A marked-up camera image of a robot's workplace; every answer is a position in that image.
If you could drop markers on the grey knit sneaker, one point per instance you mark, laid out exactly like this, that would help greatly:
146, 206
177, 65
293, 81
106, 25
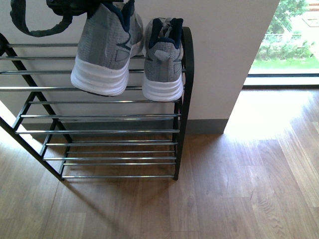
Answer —
112, 34
163, 55

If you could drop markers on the dark framed window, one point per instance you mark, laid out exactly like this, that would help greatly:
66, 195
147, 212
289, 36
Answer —
288, 56

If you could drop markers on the black metal shoe rack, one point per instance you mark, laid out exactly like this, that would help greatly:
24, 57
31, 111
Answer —
61, 143

